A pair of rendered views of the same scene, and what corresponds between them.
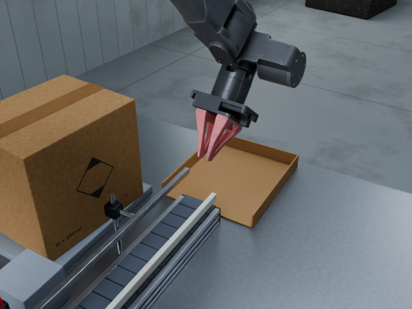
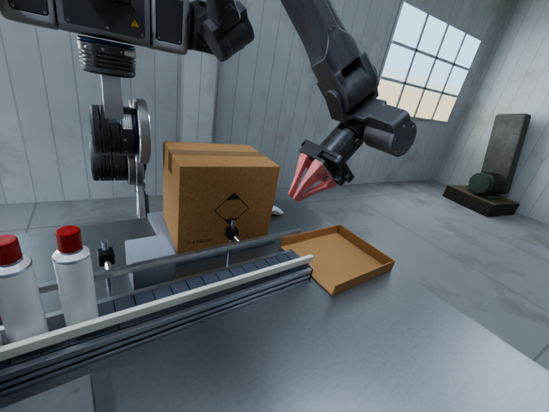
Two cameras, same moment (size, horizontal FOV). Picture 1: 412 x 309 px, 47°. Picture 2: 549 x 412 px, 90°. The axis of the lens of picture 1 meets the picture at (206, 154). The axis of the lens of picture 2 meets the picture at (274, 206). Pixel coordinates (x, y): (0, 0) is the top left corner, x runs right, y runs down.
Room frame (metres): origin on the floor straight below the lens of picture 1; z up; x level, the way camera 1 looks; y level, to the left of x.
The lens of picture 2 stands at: (0.20, -0.13, 1.36)
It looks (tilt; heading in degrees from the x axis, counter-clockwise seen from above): 25 degrees down; 21
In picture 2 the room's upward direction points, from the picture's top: 11 degrees clockwise
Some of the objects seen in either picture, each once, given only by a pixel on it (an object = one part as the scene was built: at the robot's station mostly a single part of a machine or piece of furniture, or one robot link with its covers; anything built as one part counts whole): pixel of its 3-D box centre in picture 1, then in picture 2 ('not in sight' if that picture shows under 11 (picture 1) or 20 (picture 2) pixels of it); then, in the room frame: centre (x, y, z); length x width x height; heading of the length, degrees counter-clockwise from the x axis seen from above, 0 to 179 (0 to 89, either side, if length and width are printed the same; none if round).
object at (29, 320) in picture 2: not in sight; (17, 293); (0.36, 0.33, 0.98); 0.05 x 0.05 x 0.20
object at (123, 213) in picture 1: (124, 227); (234, 249); (0.77, 0.17, 0.91); 0.07 x 0.03 x 0.17; 60
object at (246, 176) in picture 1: (232, 174); (336, 253); (1.05, -0.07, 0.85); 0.30 x 0.26 x 0.04; 150
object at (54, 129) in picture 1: (57, 161); (217, 193); (0.91, 0.34, 0.99); 0.30 x 0.24 x 0.27; 145
